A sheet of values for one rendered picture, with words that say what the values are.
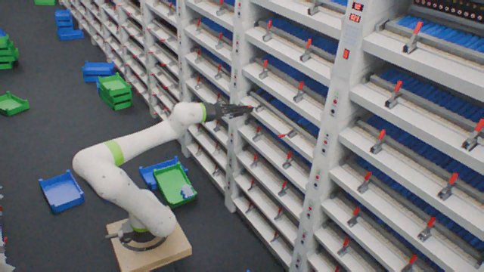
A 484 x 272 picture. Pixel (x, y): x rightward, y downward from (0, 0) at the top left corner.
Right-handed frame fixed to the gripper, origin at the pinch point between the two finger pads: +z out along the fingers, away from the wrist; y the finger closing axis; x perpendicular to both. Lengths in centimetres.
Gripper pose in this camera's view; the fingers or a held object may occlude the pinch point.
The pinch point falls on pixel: (246, 109)
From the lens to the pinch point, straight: 186.0
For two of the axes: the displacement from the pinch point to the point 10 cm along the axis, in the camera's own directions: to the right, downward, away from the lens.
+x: 2.1, -8.6, -4.6
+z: 8.2, -1.1, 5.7
